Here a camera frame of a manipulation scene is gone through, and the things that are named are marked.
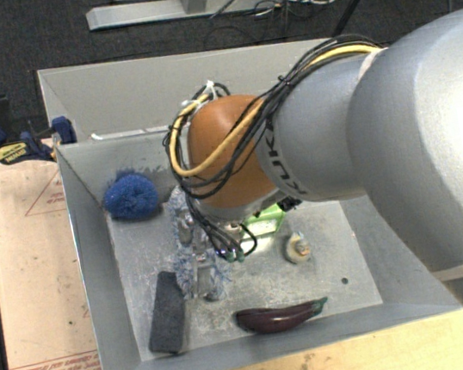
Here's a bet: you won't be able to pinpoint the green box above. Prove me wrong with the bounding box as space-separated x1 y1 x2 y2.
239 202 290 244

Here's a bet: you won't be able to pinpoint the black cylinder on white bracket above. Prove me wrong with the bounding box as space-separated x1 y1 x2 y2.
276 194 304 213

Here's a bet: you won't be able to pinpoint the blue fluffy cloth ball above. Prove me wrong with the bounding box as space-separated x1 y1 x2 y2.
98 165 164 226

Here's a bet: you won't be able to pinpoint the blue and white fuzzy cloth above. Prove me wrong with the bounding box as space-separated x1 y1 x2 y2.
161 179 237 303

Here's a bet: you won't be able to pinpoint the brown cardboard board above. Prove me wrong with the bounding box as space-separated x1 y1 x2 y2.
0 134 103 370

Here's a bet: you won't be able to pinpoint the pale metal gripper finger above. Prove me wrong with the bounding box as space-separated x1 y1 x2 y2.
192 251 222 304
174 210 198 249

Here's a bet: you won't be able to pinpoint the grey metal bin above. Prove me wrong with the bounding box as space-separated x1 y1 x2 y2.
36 9 463 370

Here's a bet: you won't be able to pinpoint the dark grey flat block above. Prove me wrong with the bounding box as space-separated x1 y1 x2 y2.
136 268 195 359

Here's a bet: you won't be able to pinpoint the purple toy eggplant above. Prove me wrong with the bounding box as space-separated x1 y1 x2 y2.
233 294 334 340

